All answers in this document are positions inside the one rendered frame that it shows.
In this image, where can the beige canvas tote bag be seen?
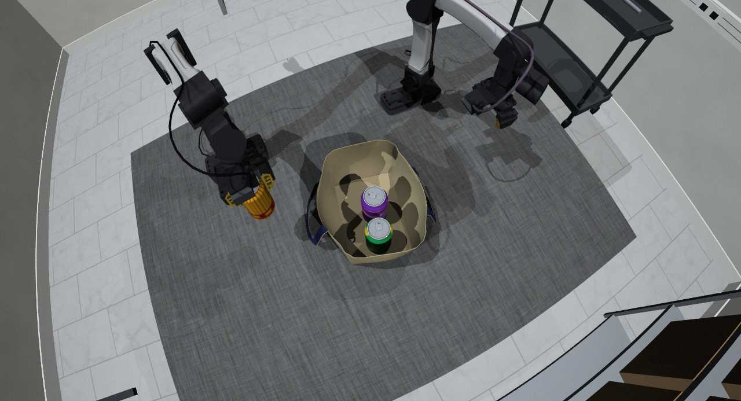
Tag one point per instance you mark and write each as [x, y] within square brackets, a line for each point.
[360, 161]

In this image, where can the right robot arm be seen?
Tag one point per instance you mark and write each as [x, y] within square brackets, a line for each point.
[202, 102]

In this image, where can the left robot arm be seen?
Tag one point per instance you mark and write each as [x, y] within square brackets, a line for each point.
[511, 52]

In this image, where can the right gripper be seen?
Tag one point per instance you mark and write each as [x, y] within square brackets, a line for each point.
[256, 161]

